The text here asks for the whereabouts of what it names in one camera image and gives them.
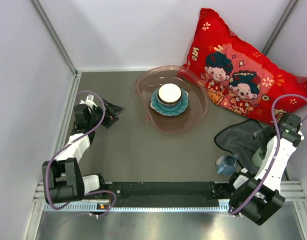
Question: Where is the aluminium corner post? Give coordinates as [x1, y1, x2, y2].
[30, 0, 78, 76]
[261, 0, 299, 55]

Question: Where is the teal scalloped ceramic plate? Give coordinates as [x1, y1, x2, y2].
[150, 89, 189, 117]

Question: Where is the blue speckled ceramic cup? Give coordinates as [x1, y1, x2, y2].
[215, 154, 238, 176]

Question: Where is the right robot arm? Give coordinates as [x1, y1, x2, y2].
[226, 113, 304, 226]

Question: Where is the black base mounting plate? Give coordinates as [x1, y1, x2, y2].
[105, 181, 234, 208]

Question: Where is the aluminium front frame rail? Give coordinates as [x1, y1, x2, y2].
[33, 181, 307, 213]

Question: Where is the pale green cup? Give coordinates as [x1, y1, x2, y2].
[251, 148, 266, 168]

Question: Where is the white ceramic bowl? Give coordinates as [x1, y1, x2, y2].
[157, 83, 182, 105]

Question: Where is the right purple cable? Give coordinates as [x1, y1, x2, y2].
[228, 94, 307, 217]

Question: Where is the left aluminium corner post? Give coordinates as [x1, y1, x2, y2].
[30, 0, 78, 76]

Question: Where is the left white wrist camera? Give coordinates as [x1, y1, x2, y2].
[79, 94, 98, 109]

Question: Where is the pink translucent plastic bin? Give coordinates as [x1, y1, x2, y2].
[135, 65, 210, 134]

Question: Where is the red cartoon print pillow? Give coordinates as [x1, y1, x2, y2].
[183, 8, 307, 125]

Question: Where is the dark blue ceramic bowl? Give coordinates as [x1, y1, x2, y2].
[156, 86, 184, 109]

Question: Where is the dark grey cloth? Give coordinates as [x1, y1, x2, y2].
[214, 119, 276, 176]

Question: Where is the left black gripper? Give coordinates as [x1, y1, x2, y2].
[88, 98, 125, 128]

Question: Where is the right aluminium corner post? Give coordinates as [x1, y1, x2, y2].
[261, 0, 299, 55]

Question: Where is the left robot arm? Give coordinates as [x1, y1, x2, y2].
[42, 96, 125, 205]

